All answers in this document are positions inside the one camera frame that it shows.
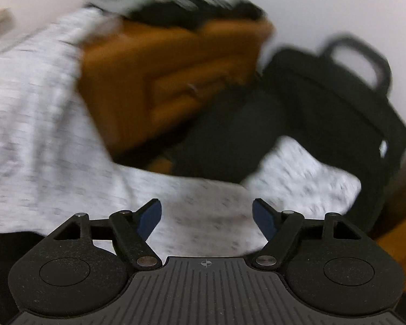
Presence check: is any white patterned shirt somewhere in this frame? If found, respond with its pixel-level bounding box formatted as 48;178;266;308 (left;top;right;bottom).
0;7;362;258

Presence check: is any black bag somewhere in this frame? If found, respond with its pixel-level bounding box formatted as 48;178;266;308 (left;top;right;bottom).
169;34;406;234

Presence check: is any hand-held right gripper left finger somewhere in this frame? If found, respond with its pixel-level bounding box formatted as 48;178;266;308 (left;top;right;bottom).
52;199;163;272

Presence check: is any black folded garment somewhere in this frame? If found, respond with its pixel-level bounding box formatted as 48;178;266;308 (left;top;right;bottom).
129;0;268;31

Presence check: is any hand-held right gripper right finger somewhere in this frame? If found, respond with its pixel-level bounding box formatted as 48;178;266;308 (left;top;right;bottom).
252;198;362;272

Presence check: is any wooden desk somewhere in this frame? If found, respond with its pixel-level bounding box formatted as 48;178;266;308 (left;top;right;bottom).
76;18;274;173

